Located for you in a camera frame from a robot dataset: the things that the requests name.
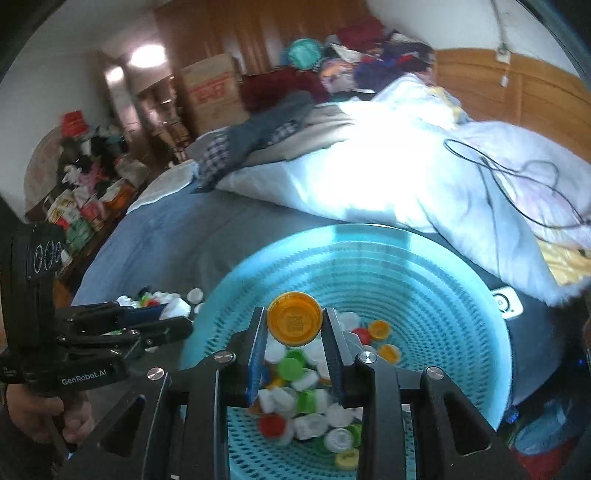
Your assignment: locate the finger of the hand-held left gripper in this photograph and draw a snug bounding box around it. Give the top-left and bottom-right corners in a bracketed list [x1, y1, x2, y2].
[58, 318, 195, 354]
[55, 300, 172, 326]

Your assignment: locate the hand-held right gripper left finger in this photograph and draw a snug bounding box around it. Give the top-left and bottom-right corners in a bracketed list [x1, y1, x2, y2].
[55, 306, 269, 480]

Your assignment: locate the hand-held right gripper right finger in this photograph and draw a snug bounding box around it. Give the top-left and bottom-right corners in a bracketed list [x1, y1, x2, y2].
[322, 307, 529, 480]

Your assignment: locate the pile of mixed bottle caps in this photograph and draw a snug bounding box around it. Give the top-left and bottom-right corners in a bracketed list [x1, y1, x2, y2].
[249, 311, 402, 472]
[113, 287, 206, 320]

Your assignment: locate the orange bottle cap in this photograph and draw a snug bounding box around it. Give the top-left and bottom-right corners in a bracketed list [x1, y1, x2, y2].
[267, 292, 324, 347]

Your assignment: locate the light blue plastic basket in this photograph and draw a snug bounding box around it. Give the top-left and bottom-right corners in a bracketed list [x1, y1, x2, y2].
[178, 224, 513, 480]

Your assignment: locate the person's left hand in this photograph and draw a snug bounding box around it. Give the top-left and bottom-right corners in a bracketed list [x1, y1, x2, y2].
[7, 382, 93, 448]

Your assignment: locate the grey bed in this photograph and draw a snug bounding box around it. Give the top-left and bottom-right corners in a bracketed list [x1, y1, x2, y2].
[74, 185, 568, 407]

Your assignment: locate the white cloth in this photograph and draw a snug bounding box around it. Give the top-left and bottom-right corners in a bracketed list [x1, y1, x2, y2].
[127, 159, 200, 213]

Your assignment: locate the heap of packets and boxes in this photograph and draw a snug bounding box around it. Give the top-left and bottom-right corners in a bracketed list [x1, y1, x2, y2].
[44, 115, 149, 259]

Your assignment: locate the round wooden board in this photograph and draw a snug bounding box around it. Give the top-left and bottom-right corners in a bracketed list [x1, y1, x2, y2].
[23, 124, 70, 217]

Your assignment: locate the white flat device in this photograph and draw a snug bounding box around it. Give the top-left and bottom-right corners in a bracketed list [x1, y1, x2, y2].
[492, 286, 522, 321]

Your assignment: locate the stack of red buckets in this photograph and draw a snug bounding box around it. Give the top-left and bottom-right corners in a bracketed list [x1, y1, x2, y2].
[60, 111, 90, 139]

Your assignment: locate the white duvet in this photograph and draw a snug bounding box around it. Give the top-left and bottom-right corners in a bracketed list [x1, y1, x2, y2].
[217, 74, 591, 306]

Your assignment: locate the blue plastic bag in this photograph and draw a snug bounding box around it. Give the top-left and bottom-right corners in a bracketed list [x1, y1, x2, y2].
[515, 397, 578, 455]

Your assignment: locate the cardboard box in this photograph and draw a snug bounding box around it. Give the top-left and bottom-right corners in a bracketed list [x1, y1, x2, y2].
[179, 53, 247, 134]

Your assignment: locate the beige blanket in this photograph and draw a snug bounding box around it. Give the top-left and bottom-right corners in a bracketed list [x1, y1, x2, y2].
[245, 104, 357, 162]

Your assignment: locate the yellow cloth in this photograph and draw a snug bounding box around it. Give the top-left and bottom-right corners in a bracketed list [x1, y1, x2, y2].
[538, 240, 591, 288]

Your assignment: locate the ceiling lamp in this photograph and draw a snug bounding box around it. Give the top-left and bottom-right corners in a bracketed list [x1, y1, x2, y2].
[129, 44, 168, 68]

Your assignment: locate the dark red blanket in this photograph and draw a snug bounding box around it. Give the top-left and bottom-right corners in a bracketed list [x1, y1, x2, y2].
[240, 67, 331, 114]

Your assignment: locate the pile of colourful clothes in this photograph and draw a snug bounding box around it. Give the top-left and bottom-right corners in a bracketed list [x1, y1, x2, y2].
[318, 18, 435, 94]

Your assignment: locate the teal bag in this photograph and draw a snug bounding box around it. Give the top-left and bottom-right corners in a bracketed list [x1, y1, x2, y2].
[286, 38, 325, 71]

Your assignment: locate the wooden wardrobe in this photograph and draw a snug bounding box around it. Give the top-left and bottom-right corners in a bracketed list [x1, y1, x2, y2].
[152, 0, 385, 134]

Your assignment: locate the wooden headboard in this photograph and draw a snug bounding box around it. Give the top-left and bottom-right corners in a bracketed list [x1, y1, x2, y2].
[434, 48, 591, 153]

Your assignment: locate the black cable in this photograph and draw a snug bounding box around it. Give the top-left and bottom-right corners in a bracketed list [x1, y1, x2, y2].
[443, 138, 591, 274]

